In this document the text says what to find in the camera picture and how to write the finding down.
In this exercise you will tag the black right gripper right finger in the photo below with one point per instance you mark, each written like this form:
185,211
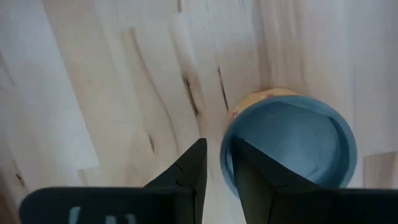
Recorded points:
258,174

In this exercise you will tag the yellow pineapple rings can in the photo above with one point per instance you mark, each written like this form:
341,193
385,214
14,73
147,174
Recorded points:
295,130

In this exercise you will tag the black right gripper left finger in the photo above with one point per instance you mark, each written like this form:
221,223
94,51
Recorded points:
192,168

